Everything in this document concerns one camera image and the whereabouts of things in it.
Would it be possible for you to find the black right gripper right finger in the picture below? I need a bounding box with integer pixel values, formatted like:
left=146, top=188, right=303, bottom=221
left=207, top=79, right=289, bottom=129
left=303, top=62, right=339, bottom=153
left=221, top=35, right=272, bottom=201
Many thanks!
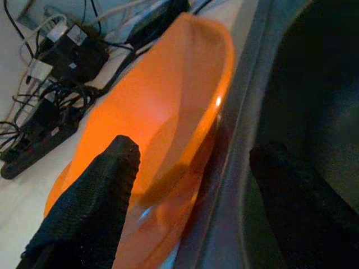
left=248, top=144, right=359, bottom=269

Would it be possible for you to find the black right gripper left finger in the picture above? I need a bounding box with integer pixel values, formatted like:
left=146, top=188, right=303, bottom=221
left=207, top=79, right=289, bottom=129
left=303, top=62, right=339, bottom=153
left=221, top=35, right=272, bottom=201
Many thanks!
left=15, top=134, right=141, bottom=269

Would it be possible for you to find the orange plastic bowl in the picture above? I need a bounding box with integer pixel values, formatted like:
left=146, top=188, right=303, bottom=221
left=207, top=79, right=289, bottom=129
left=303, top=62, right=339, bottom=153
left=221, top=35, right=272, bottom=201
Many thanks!
left=70, top=12, right=236, bottom=197

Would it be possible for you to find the orange plastic plate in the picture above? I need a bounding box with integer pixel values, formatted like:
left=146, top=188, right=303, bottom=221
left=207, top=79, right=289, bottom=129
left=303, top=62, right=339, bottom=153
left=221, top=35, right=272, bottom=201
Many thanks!
left=43, top=120, right=225, bottom=269

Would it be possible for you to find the black power strip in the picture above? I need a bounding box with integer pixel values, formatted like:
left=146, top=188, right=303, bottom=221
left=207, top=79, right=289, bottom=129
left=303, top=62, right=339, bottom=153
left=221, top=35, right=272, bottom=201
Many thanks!
left=0, top=120, right=82, bottom=180

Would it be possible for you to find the stainless steel sink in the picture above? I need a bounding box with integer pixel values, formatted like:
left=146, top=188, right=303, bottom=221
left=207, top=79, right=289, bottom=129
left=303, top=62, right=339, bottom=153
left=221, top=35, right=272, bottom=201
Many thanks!
left=173, top=0, right=359, bottom=269

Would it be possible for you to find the white plug adapter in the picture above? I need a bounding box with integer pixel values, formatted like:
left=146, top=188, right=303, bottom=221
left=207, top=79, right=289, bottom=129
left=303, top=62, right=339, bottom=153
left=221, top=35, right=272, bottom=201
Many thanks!
left=27, top=58, right=54, bottom=85

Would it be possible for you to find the black plug-in charger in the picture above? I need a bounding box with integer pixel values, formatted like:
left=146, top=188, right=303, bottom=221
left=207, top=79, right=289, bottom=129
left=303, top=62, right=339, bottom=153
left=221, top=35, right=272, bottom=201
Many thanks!
left=39, top=24, right=110, bottom=82

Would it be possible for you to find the black power adapter brick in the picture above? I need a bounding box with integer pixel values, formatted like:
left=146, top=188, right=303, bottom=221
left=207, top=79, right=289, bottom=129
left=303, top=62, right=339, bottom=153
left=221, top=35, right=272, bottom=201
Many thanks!
left=127, top=0, right=191, bottom=47

